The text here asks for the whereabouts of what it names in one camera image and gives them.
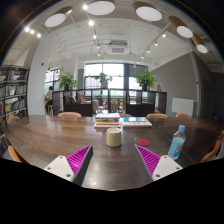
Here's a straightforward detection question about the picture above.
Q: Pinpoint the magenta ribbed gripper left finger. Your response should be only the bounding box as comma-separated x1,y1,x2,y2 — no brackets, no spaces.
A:
44,145,93,186

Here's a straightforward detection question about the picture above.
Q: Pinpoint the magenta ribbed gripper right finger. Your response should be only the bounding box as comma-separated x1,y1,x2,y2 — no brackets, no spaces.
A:
135,145,182,181

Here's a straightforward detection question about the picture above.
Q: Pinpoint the clear plastic water bottle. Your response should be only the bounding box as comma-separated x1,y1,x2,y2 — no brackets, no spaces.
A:
168,125,186,160

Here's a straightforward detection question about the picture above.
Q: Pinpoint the red round coaster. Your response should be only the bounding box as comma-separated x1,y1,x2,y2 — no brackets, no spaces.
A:
137,139,150,146

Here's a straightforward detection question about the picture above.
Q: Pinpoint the orange chair near right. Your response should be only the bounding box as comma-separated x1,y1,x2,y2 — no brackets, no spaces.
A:
199,130,224,163

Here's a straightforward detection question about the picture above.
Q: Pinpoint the cream ceramic cup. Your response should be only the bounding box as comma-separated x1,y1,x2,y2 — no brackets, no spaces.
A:
106,128,121,147

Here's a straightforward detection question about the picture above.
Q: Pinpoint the orange chair far right-centre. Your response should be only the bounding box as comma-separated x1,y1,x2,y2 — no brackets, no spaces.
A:
146,113,168,118

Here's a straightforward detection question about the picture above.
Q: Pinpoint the orange chair far left-centre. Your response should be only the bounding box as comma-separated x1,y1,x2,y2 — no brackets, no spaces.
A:
58,112,82,118

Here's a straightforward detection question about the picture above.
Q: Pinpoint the flat book blue cover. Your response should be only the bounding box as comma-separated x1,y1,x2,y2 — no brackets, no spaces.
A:
122,117,152,127

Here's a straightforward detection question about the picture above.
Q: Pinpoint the stack of books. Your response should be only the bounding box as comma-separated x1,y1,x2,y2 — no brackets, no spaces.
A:
94,113,120,128

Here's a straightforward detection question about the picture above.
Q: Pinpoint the orange chair far right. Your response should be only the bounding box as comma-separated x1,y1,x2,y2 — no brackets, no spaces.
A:
176,113,188,117

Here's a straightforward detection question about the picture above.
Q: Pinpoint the orange chair near left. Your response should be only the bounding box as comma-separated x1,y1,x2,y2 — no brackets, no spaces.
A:
8,146,22,163

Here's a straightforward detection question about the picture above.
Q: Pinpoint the white whiteboard panel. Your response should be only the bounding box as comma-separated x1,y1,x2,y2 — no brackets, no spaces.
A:
171,98,194,116

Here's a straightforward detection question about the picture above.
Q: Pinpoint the orange chair behind books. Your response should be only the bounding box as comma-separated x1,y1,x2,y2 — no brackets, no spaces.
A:
119,113,132,117

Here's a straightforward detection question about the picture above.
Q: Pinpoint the dark low shelf divider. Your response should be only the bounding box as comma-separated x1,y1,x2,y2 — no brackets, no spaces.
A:
53,88,167,117

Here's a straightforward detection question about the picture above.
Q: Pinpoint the seated person in background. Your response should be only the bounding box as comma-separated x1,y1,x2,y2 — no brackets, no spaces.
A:
45,86,53,114

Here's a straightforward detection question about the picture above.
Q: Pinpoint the orange chair far left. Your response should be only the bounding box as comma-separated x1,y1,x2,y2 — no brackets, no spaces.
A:
7,116,20,125

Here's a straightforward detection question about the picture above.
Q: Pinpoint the left potted green plant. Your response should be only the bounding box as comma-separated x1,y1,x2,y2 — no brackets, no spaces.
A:
59,72,78,90

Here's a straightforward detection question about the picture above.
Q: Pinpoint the potted green plant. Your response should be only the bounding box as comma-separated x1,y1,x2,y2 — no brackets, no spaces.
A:
59,72,78,90
95,72,112,88
135,70,156,91

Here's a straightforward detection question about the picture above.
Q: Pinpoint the right potted green plant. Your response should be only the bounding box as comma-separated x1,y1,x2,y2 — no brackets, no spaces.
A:
135,70,156,91

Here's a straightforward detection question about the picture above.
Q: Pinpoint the middle potted green plant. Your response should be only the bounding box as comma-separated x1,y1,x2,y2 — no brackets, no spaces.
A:
95,72,112,88

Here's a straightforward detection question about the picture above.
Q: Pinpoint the tall bookshelf at left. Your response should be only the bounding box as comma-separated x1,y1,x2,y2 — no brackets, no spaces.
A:
0,64,31,126

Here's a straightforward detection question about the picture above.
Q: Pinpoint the white ceiling air conditioner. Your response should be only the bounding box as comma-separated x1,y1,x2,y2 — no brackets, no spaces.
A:
108,40,128,55

